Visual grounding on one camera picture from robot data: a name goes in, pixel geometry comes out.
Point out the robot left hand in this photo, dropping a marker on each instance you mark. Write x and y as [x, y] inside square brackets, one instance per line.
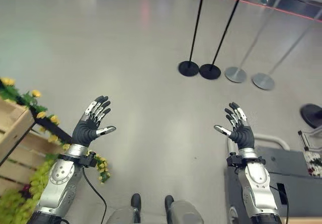
[84, 131]

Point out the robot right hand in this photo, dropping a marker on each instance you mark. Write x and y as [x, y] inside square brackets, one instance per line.
[242, 134]

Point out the robot left arm silver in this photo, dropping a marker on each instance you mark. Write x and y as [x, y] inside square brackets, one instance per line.
[59, 183]

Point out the robot right arm silver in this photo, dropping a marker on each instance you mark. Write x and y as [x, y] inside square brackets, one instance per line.
[256, 186]

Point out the yellow flower garland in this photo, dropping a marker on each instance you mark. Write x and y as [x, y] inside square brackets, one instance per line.
[52, 119]

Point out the dark grey cart platform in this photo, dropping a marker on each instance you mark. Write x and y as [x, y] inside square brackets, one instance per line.
[284, 173]

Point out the wooden crate display stand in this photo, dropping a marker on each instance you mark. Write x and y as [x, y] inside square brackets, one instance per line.
[15, 133]

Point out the black round stanchion base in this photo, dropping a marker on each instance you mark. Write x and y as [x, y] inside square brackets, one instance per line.
[312, 114]

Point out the white floral patterned object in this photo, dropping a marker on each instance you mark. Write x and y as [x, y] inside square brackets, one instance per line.
[313, 162]

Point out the robot left leg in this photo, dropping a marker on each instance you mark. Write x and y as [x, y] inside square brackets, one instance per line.
[133, 209]

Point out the green leafy plant decoration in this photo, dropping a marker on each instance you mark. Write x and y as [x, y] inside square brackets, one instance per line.
[17, 198]

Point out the silver stanchion post with base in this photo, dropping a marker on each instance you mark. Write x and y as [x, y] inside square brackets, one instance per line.
[236, 73]
[262, 81]

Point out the black stanchion post with base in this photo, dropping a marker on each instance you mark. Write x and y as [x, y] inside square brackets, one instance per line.
[192, 45]
[213, 65]

